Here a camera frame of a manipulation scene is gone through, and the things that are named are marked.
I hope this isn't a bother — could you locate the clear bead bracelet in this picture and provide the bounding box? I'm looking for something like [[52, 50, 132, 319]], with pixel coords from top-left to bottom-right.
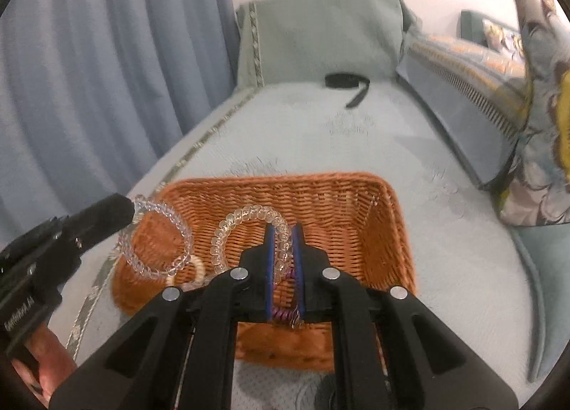
[[117, 194, 195, 282]]

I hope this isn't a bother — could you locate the clear spiral bracelet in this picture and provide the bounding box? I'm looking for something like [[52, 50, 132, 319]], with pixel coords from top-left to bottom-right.
[[211, 204, 295, 283]]

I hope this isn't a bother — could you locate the left hand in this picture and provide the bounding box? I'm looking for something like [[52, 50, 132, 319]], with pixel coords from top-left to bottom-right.
[[12, 323, 77, 408]]

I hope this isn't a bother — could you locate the orange wicker basket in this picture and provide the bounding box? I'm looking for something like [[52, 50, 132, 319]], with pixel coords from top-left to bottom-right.
[[111, 173, 418, 372]]

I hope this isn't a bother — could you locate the teal sofa seat cushion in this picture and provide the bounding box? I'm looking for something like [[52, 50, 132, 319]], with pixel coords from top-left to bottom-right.
[[509, 224, 569, 382]]

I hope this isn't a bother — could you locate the floral grey yellow pillow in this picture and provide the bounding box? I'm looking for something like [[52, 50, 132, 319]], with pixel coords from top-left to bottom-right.
[[498, 0, 569, 227]]

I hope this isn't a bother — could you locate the blue curtain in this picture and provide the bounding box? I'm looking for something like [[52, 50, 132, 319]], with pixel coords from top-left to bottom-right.
[[1, 0, 239, 243]]

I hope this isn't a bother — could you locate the striped blue yellow cushion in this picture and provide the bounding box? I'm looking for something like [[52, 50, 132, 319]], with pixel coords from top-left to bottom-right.
[[396, 33, 527, 189]]

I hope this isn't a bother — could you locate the teal sofa armrest cover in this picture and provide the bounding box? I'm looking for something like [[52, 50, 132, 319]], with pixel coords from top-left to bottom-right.
[[237, 0, 422, 89]]

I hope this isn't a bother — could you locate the small floral pillow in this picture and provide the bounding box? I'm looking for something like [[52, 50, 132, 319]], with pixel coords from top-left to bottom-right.
[[459, 10, 525, 63]]

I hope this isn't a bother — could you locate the cream spiral hair tie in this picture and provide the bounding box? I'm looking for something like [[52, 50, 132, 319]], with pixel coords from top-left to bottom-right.
[[165, 253, 207, 291]]

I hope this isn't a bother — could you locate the purple spiral hair tie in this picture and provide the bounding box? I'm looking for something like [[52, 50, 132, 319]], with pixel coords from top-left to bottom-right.
[[270, 268, 302, 328]]

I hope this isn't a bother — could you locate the black strap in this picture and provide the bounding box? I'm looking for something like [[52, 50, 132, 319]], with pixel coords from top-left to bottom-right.
[[323, 72, 371, 109]]

